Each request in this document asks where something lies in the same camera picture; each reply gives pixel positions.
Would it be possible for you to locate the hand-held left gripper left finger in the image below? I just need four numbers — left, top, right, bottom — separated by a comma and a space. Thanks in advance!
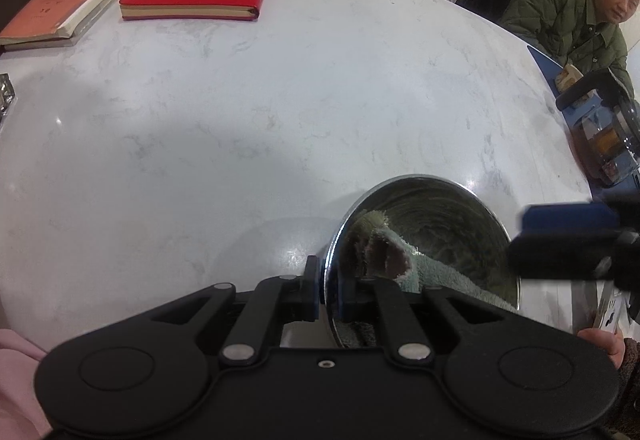
149, 255, 322, 367

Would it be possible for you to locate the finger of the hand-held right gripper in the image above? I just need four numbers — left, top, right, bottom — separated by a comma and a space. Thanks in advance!
508, 229, 627, 281
521, 203, 624, 234

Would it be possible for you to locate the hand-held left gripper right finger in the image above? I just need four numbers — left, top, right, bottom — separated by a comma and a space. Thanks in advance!
336, 270, 507, 366

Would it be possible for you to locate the green fluffy towel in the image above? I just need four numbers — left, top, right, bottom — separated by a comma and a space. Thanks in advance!
340, 220, 517, 350

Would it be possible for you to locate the stainless steel bowl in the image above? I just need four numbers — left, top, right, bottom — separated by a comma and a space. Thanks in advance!
324, 174, 522, 351

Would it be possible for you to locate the person's right forearm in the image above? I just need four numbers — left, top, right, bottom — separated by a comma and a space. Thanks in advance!
602, 337, 640, 440

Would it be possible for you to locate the person's right hand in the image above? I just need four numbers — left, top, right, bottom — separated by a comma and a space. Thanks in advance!
576, 326, 627, 369

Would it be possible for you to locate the white smartphone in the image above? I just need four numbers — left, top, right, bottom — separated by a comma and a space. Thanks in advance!
592, 280, 628, 335

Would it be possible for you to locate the small beige figurine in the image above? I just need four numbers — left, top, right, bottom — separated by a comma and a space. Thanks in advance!
555, 65, 583, 93

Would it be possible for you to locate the blue desk mat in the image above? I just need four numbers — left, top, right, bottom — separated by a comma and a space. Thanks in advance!
526, 44, 640, 201

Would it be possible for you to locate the person's pink garment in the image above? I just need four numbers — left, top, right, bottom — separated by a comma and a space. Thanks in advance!
0, 327, 53, 440

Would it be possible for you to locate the glass ashtray with cigarette butts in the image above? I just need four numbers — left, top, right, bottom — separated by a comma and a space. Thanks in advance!
0, 72, 17, 115

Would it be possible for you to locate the glass teapot with black handle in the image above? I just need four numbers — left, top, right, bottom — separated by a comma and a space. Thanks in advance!
556, 67, 640, 188

